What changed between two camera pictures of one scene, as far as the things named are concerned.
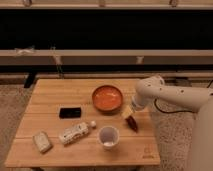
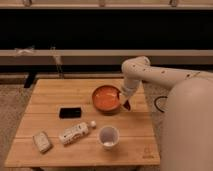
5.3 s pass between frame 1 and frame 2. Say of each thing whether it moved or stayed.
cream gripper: moved
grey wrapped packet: stayed
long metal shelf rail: stayed
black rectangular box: stayed
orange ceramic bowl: stayed
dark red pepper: moved
